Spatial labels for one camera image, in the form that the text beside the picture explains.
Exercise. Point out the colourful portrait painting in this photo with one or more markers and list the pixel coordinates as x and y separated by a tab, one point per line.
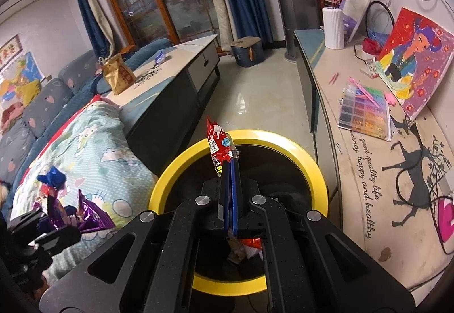
414	60

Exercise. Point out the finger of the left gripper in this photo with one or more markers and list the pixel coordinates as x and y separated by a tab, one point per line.
58	240
25	222

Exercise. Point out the blue stool box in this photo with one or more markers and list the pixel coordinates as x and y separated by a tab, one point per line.
248	51

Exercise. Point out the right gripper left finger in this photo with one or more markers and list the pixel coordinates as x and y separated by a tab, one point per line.
151	264

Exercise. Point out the brown paper bag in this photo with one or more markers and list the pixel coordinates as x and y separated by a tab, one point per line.
117	74

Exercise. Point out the blue left curtain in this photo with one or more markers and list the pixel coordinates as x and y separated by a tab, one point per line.
97	27

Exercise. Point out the framed picture strip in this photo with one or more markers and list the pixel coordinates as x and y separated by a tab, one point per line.
9	51

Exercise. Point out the Hello Kitty blanket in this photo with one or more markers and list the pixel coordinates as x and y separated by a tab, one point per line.
122	206

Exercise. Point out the bead organizer box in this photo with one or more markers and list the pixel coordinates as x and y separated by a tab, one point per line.
365	110

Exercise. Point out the China map poster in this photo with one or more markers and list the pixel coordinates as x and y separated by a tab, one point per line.
21	71

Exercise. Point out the low coffee table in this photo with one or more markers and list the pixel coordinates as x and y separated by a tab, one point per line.
161	110

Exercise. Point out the purple candy wrapper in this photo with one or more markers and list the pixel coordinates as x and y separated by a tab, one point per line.
86	217

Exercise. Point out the blue crumpled wrapper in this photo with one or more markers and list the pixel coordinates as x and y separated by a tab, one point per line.
53	178

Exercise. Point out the white ribbed vase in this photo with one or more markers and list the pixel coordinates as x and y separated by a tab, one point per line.
333	27

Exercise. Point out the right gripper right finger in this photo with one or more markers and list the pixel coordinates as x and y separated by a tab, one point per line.
310	265

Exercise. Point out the blue patterned sofa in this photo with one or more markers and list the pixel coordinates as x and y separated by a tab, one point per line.
26	130

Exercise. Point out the red snack wrapper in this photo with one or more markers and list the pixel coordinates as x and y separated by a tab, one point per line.
221	145

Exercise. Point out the yellow cushion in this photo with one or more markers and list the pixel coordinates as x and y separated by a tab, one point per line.
26	93

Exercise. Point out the blue wrapper on table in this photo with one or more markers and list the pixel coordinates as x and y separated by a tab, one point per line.
160	58

